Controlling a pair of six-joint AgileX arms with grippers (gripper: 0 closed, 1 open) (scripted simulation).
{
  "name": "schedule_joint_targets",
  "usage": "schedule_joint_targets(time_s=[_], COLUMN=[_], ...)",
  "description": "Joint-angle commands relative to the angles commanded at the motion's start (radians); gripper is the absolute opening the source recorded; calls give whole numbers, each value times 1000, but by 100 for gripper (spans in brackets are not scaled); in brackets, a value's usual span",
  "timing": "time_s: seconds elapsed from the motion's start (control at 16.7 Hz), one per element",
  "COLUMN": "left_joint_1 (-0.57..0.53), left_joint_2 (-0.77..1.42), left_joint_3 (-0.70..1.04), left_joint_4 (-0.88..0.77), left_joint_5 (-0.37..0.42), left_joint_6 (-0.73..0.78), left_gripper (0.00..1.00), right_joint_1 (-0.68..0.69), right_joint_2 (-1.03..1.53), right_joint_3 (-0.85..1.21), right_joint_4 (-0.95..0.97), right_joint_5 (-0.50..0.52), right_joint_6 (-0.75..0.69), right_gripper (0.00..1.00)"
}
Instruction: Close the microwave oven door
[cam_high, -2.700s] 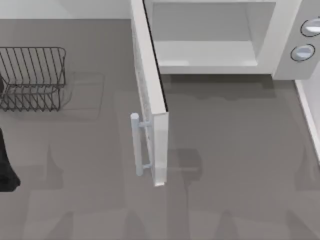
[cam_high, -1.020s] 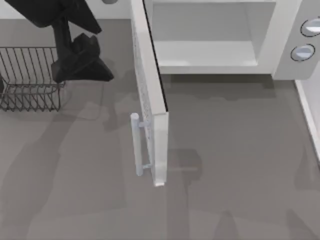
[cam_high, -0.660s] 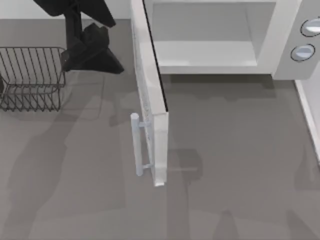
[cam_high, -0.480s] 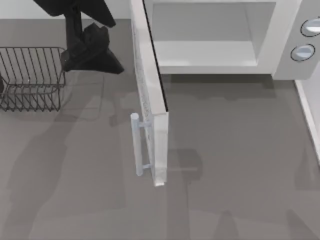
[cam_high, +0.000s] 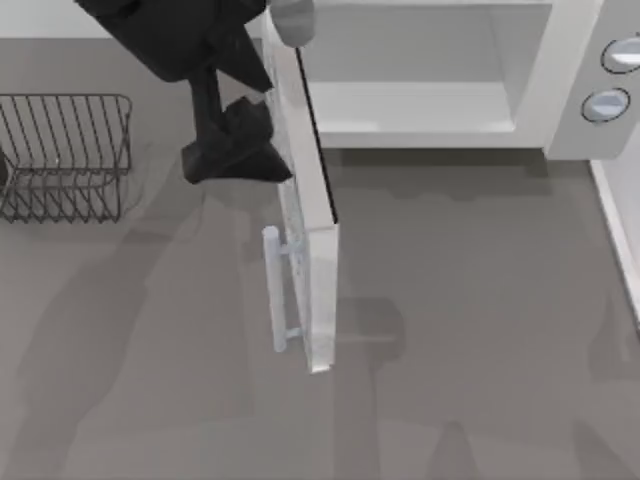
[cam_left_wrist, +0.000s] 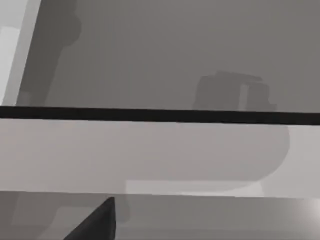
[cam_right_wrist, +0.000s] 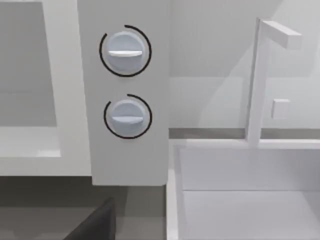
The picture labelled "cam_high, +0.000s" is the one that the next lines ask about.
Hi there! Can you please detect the white microwave door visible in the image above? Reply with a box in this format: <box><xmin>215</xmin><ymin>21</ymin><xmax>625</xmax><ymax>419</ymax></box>
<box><xmin>261</xmin><ymin>18</ymin><xmax>342</xmax><ymax>376</ymax></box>

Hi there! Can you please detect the pale microwave oven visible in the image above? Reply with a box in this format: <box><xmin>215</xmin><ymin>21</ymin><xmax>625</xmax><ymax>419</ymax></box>
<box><xmin>297</xmin><ymin>0</ymin><xmax>640</xmax><ymax>162</ymax></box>

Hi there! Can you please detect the small grey microwave knob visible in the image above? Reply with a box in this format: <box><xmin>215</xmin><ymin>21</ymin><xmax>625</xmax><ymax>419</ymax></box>
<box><xmin>580</xmin><ymin>87</ymin><xmax>632</xmax><ymax>124</ymax></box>

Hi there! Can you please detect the large grey microwave knob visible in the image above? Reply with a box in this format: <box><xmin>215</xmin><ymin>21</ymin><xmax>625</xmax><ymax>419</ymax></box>
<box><xmin>599</xmin><ymin>35</ymin><xmax>640</xmax><ymax>76</ymax></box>

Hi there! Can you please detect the grey wire basket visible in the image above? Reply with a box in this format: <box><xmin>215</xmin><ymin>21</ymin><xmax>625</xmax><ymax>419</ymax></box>
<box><xmin>0</xmin><ymin>92</ymin><xmax>134</xmax><ymax>225</ymax></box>

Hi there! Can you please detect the pale grey door handle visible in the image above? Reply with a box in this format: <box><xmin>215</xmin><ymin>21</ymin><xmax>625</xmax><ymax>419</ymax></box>
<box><xmin>262</xmin><ymin>225</ymin><xmax>303</xmax><ymax>354</ymax></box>

